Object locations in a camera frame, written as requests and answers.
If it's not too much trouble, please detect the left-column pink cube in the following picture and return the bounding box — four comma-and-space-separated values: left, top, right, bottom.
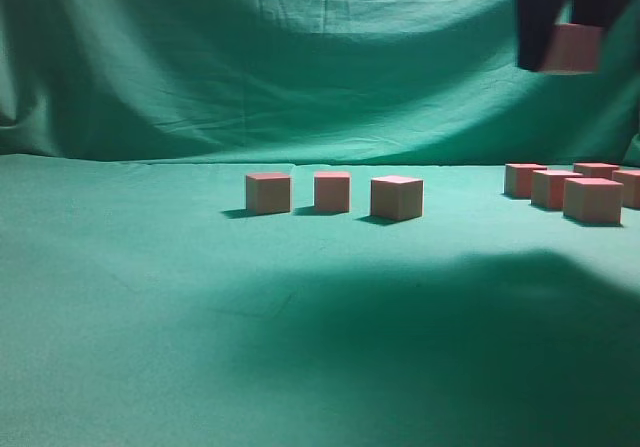
531, 169, 582, 210
503, 163, 547, 199
563, 177, 623, 225

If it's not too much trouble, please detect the pink cube placed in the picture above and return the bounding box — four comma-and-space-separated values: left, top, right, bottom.
314, 171, 351, 213
370, 175, 424, 221
245, 172, 292, 215

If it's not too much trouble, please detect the far right-column pink cube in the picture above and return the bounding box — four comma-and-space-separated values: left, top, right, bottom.
573, 162, 619, 180

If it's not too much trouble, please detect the right-column pink cube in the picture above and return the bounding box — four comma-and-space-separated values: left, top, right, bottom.
573, 162, 619, 180
612, 169, 640, 210

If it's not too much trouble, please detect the green cloth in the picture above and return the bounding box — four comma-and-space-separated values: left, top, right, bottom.
1, 0, 639, 446

